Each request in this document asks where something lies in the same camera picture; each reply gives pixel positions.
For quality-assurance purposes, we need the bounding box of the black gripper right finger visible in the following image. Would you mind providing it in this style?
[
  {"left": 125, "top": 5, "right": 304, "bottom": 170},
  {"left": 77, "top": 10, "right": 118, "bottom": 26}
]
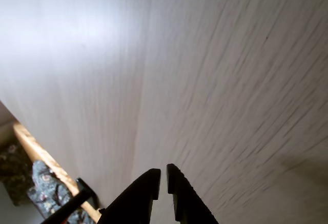
[{"left": 166, "top": 163, "right": 220, "bottom": 224}]

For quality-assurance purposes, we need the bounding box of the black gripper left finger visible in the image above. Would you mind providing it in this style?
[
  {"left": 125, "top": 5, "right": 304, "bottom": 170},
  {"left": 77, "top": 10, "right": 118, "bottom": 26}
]
[{"left": 98, "top": 168, "right": 161, "bottom": 224}]

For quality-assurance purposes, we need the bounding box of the black clamp stand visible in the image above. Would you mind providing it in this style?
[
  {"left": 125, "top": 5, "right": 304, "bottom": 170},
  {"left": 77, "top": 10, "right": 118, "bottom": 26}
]
[{"left": 40, "top": 177, "right": 100, "bottom": 224}]

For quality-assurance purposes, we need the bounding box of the grey floral fabric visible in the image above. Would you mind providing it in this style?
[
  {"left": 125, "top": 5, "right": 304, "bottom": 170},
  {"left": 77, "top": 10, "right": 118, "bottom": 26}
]
[{"left": 27, "top": 159, "right": 96, "bottom": 224}]

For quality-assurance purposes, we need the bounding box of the dark floral fabric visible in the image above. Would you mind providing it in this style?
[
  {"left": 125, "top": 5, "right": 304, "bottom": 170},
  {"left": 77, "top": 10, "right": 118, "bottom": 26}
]
[{"left": 0, "top": 144, "right": 35, "bottom": 207}]

